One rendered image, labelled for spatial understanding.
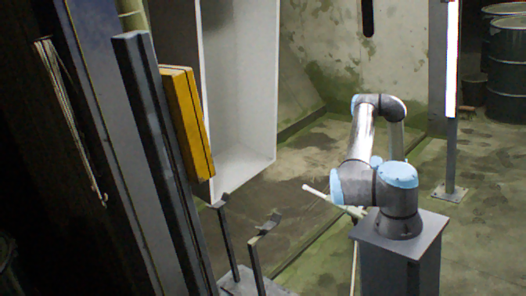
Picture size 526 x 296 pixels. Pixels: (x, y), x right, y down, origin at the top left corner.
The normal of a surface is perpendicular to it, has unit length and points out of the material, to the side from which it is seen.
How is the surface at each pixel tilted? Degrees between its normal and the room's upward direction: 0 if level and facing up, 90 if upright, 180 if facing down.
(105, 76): 90
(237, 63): 90
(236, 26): 90
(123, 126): 90
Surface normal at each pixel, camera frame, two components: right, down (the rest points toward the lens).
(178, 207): 0.73, 0.18
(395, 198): -0.31, 0.45
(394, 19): -0.67, 0.41
